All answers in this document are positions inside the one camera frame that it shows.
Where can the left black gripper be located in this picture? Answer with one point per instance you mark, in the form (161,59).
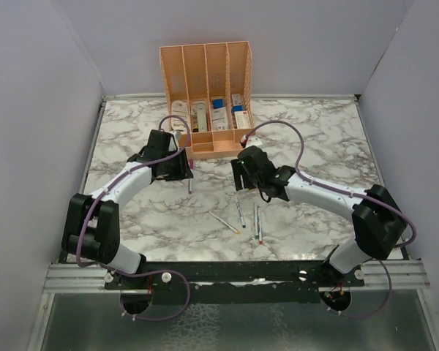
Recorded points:
(183,171)

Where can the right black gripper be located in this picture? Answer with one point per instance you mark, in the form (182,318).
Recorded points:
(239,172)

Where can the green pen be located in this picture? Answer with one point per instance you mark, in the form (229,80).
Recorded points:
(256,221)

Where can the blue pen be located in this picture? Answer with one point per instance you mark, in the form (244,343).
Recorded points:
(241,216)

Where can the yellow pen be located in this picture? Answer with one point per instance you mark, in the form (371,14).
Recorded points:
(225,223)

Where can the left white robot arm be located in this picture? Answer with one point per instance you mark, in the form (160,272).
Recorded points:
(92,227)

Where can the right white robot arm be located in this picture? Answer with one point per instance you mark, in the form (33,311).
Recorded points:
(377,221)

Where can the red tipped pen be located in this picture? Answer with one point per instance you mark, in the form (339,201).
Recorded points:
(259,226)

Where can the white red box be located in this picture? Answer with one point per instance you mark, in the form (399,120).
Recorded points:
(240,113)

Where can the white blue box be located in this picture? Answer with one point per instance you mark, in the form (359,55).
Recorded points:
(219,116)

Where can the white oval package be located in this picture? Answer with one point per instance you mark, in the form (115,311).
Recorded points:
(179,108)

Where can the orange desk organizer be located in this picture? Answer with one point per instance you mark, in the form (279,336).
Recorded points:
(196,73)

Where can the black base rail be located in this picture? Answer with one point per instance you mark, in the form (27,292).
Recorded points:
(229,282)

